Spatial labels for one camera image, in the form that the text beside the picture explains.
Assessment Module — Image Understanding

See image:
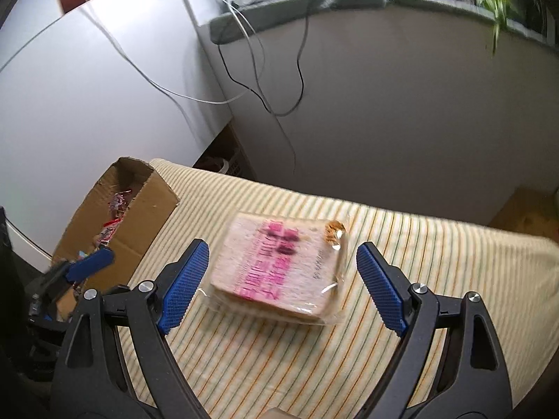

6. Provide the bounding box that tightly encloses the brown cardboard box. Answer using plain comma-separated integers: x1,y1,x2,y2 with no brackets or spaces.
51,156,181,320

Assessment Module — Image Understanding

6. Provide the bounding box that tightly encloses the packaged sliced bread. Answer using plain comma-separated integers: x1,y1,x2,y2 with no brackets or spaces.
202,213,349,325

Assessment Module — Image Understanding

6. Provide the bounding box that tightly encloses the red-wrapped dark candy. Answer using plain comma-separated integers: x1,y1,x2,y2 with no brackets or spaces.
93,189,132,249

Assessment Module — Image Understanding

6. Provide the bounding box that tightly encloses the white cable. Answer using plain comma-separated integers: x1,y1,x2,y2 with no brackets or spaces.
78,0,267,106

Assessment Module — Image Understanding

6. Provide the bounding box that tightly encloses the black cable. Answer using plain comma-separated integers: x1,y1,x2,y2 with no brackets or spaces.
216,0,316,118

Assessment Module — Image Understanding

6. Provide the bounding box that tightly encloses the white wardrobe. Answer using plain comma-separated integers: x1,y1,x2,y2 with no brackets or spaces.
1,0,231,269

